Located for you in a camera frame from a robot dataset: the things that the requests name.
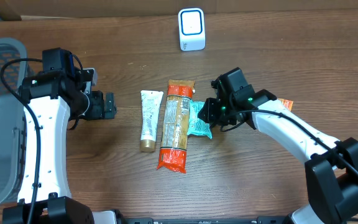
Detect white tube gold cap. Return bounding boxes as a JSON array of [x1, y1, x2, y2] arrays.
[[140, 90, 163, 152]]

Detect cardboard back wall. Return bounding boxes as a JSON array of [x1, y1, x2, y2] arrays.
[[0, 0, 358, 21]]

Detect red white small packet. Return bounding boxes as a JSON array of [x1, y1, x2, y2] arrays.
[[278, 98, 293, 111]]

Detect white barcode scanner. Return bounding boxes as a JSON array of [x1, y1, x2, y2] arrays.
[[178, 7, 206, 52]]

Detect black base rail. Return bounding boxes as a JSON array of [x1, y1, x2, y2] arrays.
[[122, 216, 291, 224]]

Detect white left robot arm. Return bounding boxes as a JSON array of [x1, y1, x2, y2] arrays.
[[2, 48, 117, 223]]

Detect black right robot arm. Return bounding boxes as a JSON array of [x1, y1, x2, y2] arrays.
[[198, 68, 358, 223]]

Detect orange pasta packet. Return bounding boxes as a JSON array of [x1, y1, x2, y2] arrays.
[[157, 80, 195, 174]]

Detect teal snack packet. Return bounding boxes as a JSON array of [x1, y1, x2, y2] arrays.
[[187, 101, 213, 139]]

